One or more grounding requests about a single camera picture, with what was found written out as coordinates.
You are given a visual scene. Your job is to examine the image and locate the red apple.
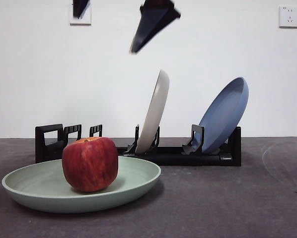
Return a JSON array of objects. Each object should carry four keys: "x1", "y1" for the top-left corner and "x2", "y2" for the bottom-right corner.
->
[{"x1": 62, "y1": 136, "x2": 119, "y2": 193}]

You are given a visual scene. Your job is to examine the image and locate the cream white plate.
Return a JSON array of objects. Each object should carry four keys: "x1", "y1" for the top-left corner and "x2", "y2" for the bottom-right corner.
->
[{"x1": 135, "y1": 69, "x2": 170, "y2": 154}]

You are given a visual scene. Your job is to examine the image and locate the blue plate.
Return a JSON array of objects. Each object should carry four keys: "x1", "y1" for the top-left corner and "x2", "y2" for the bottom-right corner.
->
[{"x1": 198, "y1": 76, "x2": 250, "y2": 154}]

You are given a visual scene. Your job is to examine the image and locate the black plate rack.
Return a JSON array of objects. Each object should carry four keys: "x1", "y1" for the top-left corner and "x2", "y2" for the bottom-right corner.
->
[{"x1": 35, "y1": 123, "x2": 242, "y2": 167}]

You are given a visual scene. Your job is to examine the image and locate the pale green plate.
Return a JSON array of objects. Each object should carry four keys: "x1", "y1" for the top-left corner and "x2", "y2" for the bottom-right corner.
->
[{"x1": 1, "y1": 156, "x2": 162, "y2": 214}]

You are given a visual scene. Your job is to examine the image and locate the white wall socket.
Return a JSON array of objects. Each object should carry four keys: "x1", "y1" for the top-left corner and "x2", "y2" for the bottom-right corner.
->
[
  {"x1": 279, "y1": 6, "x2": 297, "y2": 28},
  {"x1": 69, "y1": 4, "x2": 92, "y2": 25}
]

